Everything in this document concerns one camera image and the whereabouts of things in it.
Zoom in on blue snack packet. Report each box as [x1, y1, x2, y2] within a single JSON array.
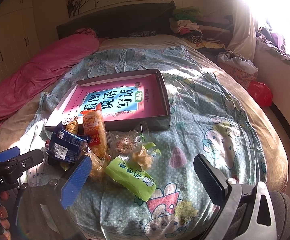
[[45, 122, 90, 164]]

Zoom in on yellow wafer snack pack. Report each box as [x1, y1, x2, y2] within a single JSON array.
[[65, 116, 79, 135]]

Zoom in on clear round pastry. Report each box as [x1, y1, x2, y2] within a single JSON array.
[[106, 122, 149, 159]]

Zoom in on green milk bread packet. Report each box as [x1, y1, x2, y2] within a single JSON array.
[[105, 157, 156, 202]]

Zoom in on orange rice cracker pack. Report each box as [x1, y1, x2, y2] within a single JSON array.
[[80, 103, 107, 159]]

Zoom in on clear walnut cookie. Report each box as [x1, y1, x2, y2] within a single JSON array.
[[132, 142, 161, 171]]

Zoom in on left hand red nails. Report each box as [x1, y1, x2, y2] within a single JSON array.
[[0, 191, 11, 240]]

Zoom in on hello kitty patterned quilt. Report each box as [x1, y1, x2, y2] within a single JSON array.
[[21, 45, 267, 240]]

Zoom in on pink rolled blanket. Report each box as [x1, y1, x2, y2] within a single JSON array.
[[0, 28, 100, 121]]

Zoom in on pink and blue book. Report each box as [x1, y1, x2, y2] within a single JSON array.
[[62, 74, 166, 122]]

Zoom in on red plastic bag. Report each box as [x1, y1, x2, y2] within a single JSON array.
[[247, 81, 273, 107]]

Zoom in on floral fabric bag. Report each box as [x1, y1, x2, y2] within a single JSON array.
[[218, 62, 258, 89]]

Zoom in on cream wardrobe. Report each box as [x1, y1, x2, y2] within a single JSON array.
[[0, 0, 40, 82]]

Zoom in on white plastic bag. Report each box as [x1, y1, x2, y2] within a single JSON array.
[[217, 51, 258, 75]]

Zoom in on cream curtain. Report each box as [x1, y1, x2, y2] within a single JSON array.
[[227, 0, 256, 61]]

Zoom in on dark upholstered headboard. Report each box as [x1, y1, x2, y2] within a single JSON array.
[[56, 1, 176, 39]]

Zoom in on pile of folded clothes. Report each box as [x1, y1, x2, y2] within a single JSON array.
[[169, 6, 236, 51]]

